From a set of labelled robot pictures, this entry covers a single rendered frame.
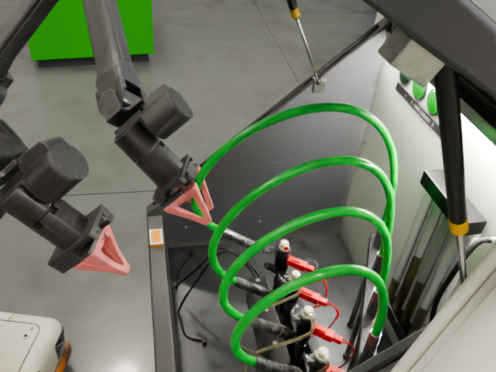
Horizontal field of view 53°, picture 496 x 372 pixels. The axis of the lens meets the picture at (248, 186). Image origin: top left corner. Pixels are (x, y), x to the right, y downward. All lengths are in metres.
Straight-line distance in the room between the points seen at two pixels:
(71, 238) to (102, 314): 1.58
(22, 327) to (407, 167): 1.43
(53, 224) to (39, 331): 1.25
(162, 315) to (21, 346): 0.93
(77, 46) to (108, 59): 3.33
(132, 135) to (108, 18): 0.26
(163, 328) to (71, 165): 0.48
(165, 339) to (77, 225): 0.39
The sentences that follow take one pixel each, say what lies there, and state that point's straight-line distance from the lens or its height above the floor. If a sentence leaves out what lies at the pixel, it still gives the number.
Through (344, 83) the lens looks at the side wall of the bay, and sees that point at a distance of 1.16.
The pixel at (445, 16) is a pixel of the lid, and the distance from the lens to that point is 0.35.
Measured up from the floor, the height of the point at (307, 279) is 1.31.
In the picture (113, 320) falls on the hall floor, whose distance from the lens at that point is 2.26.
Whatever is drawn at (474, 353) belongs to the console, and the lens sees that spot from 0.57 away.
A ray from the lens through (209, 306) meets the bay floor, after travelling 1.22.
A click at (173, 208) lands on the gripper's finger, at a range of 0.81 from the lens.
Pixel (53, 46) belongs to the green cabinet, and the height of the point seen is 0.19.
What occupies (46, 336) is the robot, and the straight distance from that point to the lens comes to 1.93.
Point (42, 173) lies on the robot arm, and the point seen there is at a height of 1.41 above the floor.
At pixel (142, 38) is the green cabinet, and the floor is 0.22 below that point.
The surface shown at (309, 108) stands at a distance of 0.78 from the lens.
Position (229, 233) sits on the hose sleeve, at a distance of 0.90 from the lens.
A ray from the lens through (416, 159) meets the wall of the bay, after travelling 1.05.
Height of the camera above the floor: 1.79
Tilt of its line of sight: 38 degrees down
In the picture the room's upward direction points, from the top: 5 degrees clockwise
